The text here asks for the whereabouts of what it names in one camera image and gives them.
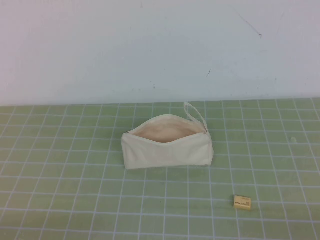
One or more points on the yellow rectangular eraser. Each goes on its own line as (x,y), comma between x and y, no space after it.
(242,201)

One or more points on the green grid cutting mat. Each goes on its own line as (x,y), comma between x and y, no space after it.
(75,200)

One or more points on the cream fabric pencil case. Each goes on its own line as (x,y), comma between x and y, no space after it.
(165,155)

